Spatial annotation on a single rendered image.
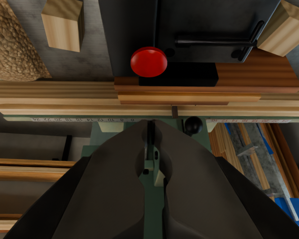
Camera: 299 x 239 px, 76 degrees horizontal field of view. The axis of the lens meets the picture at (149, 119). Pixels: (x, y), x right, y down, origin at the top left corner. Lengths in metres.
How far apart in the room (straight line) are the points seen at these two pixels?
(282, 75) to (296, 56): 0.08
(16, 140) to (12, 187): 0.60
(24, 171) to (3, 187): 0.60
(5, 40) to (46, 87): 0.11
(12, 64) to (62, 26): 0.12
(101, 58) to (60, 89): 0.10
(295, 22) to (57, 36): 0.27
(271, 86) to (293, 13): 0.08
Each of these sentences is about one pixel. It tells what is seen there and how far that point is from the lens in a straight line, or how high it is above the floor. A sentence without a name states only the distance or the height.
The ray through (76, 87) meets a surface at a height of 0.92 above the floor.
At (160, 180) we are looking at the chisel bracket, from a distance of 0.33.
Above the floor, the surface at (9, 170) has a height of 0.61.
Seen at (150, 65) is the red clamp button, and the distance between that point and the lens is 0.16.
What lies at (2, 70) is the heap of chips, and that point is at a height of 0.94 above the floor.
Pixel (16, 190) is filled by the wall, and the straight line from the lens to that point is 2.85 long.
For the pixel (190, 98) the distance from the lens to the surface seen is 0.32.
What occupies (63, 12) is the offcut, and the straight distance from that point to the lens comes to 0.26.
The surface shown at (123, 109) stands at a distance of 0.35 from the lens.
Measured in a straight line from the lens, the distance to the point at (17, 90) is 0.41.
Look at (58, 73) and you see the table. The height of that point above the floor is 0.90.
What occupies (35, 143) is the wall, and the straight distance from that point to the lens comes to 2.97.
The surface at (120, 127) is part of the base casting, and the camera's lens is 0.74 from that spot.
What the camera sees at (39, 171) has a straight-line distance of 2.32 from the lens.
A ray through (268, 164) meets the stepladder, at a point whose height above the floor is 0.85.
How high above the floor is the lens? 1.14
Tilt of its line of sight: 30 degrees down
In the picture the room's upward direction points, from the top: 179 degrees clockwise
